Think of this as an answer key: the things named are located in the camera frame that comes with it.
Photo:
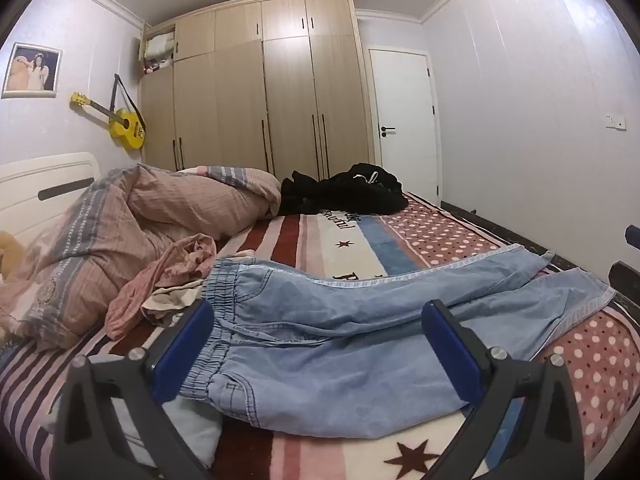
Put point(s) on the bed with patterned sheet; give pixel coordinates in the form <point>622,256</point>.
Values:
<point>430,235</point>

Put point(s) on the pink striped duvet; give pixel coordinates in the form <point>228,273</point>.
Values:
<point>165,200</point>

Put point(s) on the light blue denim pants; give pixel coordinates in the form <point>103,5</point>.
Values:
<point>325,350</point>

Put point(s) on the beige wooden wardrobe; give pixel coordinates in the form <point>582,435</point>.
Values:
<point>290,100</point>

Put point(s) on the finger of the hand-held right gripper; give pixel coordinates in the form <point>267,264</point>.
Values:
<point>626,277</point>
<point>632,234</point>

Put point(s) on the white headboard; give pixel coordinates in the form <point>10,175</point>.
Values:
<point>30,175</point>

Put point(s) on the black clothes pile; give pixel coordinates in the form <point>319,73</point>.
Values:
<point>350,195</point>

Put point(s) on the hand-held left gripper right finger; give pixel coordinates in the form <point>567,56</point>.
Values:
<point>452,350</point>

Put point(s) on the cream cloth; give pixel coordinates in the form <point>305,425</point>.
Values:
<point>170,302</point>

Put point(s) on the framed wall photo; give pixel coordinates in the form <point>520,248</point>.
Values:
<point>32,70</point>

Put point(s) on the white door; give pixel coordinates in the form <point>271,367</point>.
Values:
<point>405,110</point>

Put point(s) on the pink striped garment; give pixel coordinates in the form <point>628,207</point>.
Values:
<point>150,280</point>

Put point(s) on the pale grey cloth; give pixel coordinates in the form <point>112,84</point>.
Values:
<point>195,430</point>

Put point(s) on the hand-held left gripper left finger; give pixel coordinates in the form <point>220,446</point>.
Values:
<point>182,350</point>

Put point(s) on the yellow guitar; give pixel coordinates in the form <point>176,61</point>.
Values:
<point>125,127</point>

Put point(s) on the folded bedding in wardrobe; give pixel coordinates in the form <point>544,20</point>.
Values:
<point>159,50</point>

